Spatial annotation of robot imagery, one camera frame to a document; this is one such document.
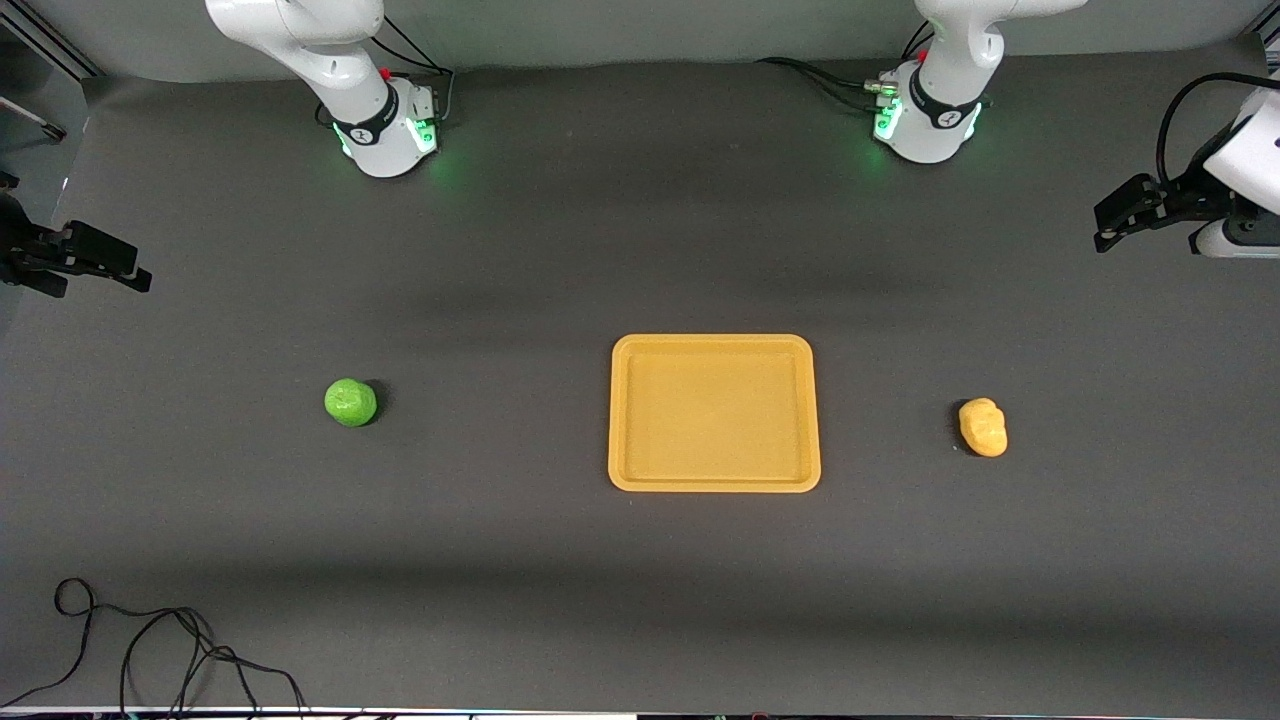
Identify thin metal rod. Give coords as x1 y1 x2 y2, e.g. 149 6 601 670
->
0 95 67 141

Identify yellow potato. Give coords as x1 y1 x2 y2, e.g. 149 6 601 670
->
958 397 1009 459

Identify black right arm base cables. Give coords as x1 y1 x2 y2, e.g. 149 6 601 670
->
355 15 456 123

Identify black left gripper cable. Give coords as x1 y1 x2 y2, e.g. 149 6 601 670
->
1157 72 1280 186

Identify thin black loose cable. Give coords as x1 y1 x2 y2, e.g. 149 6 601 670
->
0 578 306 717

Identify black left arm base cables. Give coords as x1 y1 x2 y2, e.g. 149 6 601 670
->
755 20 936 116

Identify aluminium frame rail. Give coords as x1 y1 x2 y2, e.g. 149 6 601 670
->
0 0 101 81

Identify orange plastic tray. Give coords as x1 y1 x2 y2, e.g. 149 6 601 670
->
607 333 822 494

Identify black arm base cables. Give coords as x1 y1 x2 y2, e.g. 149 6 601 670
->
755 20 936 116
355 15 456 123

